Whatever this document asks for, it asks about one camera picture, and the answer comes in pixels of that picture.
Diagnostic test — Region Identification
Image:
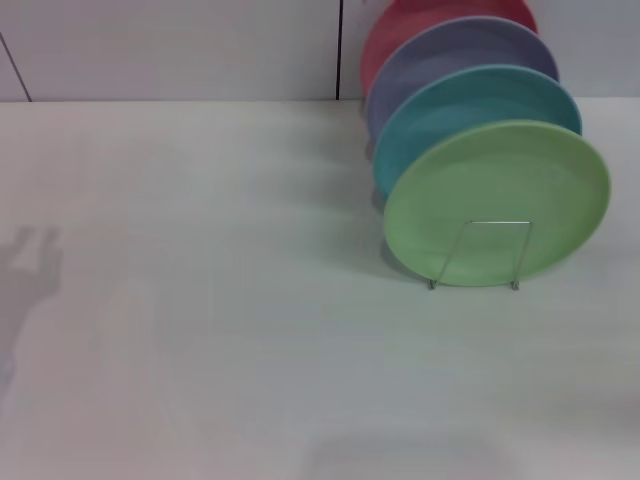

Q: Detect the green round plate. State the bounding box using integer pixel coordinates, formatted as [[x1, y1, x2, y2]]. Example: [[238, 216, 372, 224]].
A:
[[383, 119, 612, 289]]

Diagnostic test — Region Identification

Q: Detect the turquoise round plate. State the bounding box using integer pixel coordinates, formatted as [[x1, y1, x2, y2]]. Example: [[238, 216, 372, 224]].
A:
[[372, 64, 584, 199]]

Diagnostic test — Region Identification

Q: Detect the purple round plate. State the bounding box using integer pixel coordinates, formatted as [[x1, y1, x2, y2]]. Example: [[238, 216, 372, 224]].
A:
[[364, 15, 560, 144]]

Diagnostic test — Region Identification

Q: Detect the red round plate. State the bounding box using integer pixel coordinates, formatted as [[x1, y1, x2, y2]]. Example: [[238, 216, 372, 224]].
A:
[[359, 0, 540, 102]]

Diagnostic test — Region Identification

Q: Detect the silver wire plate rack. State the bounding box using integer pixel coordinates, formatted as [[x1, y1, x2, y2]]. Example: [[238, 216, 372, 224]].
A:
[[427, 219, 533, 292]]

